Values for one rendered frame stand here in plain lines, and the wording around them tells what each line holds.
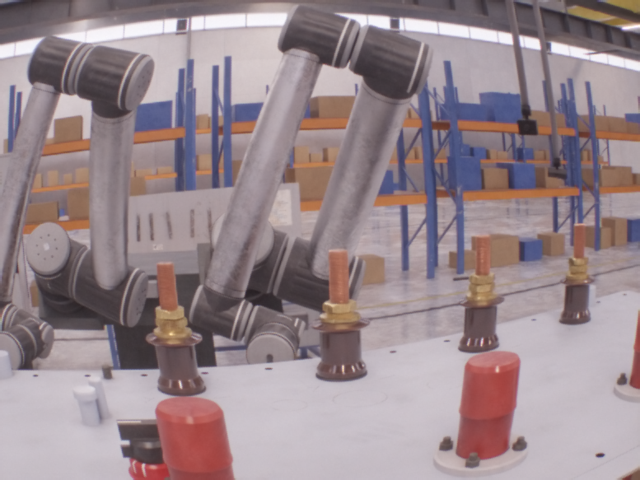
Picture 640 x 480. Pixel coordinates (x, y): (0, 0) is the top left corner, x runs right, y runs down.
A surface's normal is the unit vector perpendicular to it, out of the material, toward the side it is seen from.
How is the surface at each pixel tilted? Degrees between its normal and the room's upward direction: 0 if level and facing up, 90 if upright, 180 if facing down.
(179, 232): 90
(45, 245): 60
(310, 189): 90
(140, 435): 90
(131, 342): 90
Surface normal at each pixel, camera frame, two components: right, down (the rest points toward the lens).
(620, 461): 0.02, -0.96
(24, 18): 0.32, 0.08
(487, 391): -0.31, 0.09
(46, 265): 0.15, -0.32
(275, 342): -0.01, 0.02
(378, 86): -0.49, 0.56
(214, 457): 0.62, 0.04
